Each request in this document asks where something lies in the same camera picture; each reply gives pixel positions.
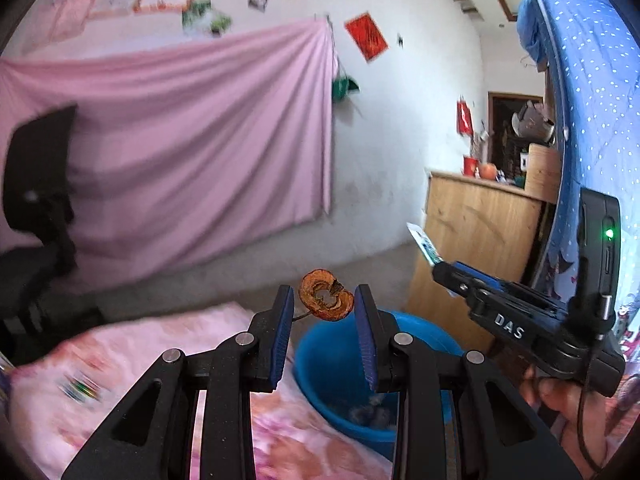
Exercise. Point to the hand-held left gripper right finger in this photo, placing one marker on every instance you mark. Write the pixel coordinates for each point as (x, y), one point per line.
(367, 340)

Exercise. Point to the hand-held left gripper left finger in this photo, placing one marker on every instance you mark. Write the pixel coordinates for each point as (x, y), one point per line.
(282, 340)

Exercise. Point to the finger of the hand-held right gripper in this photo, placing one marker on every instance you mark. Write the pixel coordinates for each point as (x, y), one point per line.
(460, 280)

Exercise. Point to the brown dried fruit peel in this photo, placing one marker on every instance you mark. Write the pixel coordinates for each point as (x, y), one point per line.
(340, 307)

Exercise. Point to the blue plastic basin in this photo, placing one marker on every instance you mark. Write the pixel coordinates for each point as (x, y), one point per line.
(330, 375)

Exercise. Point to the person's right hand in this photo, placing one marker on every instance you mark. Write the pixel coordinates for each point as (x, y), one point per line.
(565, 405)

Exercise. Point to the wooden cabinet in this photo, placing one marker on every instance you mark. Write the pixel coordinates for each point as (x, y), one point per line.
(470, 220)

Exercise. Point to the red cup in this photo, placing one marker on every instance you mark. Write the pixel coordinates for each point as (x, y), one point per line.
(470, 166)

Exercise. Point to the light wooden board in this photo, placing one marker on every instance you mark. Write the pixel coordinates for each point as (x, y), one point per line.
(544, 172)

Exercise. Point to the red hanging decoration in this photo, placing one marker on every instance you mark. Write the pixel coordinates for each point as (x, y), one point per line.
(464, 117)

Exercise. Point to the grey hanging bag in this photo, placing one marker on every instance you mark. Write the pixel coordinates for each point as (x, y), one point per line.
(532, 121)

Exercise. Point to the pink floral blanket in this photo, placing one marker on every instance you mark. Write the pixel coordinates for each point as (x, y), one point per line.
(100, 355)

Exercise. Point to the green dustpan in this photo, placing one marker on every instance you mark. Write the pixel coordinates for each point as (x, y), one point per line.
(344, 89)

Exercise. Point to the blue dotted curtain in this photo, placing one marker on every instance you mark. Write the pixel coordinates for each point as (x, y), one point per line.
(590, 85)

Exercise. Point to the black office chair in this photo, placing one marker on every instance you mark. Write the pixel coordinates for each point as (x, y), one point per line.
(35, 175)

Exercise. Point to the green landscape photo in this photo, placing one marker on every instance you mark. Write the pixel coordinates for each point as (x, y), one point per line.
(195, 15)
(221, 24)

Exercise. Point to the dark wooden door frame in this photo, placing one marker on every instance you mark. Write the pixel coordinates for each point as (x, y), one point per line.
(492, 130)

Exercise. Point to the pink wall cloth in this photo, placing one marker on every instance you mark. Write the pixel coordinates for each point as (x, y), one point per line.
(200, 135)

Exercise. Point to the red paper wall poster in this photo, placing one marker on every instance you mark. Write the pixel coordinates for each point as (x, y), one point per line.
(366, 36)

